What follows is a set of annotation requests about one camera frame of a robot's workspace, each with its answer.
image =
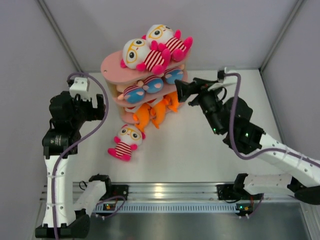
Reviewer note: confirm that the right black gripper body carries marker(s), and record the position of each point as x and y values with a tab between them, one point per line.
207	101

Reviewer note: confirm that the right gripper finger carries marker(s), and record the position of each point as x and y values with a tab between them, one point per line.
203	83
185	89

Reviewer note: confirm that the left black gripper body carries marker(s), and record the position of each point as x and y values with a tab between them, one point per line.
80	106

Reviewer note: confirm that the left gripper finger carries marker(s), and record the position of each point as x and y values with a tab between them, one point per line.
91	114
101	107

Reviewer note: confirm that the boy doll plush large head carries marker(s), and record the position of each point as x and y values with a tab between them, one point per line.
131	93

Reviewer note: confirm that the orange shark plush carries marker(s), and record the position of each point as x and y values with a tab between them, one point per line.
173	103
141	116
158	108

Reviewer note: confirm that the white glasses plush face up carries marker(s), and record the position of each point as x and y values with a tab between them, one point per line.
127	140

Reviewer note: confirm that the white glasses plush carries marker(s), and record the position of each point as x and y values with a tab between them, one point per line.
161	37

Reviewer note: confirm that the white plush face down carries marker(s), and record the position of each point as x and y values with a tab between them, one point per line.
138	55

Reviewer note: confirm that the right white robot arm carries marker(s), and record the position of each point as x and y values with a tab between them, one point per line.
297	175

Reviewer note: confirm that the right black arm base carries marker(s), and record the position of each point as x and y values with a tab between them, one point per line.
230	192

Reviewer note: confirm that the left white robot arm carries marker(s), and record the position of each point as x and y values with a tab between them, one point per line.
65	218

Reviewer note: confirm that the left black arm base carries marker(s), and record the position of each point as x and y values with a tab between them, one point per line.
117	191

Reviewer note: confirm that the orange shark plush in shelf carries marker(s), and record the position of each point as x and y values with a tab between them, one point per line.
173	103

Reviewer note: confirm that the boy doll plush shelf right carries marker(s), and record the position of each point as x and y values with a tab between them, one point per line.
172	74

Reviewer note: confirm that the pink three-tier shelf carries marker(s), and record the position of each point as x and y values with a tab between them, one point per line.
115	75

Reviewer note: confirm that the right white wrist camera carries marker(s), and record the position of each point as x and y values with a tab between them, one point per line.
222	77

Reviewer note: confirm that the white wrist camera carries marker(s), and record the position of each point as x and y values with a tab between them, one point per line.
80	89
222	77

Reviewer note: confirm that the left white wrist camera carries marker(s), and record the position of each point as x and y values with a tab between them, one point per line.
80	89

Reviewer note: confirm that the aluminium front rail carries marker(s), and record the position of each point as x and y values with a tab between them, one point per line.
185	191

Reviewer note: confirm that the white slotted cable duct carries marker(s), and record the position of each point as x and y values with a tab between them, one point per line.
184	207

